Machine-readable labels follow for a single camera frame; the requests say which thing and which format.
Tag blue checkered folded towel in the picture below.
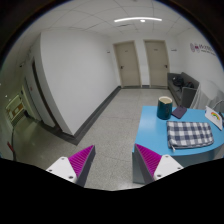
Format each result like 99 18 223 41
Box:
166 121 214 150

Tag right beige door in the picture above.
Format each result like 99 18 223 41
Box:
145 41 169 88

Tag white chair frame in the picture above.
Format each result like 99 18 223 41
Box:
191 80 224 113

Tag long ceiling light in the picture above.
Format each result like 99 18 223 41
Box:
114 17 162 23

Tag white card with rainbow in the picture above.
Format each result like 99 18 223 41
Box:
205 106 223 130

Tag dark green mug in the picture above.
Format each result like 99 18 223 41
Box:
157 96 173 120

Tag dark purple notebook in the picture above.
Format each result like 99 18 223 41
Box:
172 106 187 119

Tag black bag on sofa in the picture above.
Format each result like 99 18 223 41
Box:
172 76 194 89

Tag wall logo sign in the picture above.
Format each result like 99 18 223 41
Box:
190 43 216 56

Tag blue table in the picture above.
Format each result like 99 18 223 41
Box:
132 106 224 184

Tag left beige door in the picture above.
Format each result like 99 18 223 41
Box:
114 42 141 87

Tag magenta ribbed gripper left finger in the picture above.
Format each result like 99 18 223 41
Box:
47 145 96 187

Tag beige door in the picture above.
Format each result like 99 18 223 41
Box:
145 41 169 88
114 42 141 87

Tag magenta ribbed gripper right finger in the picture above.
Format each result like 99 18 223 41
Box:
134 144 183 184

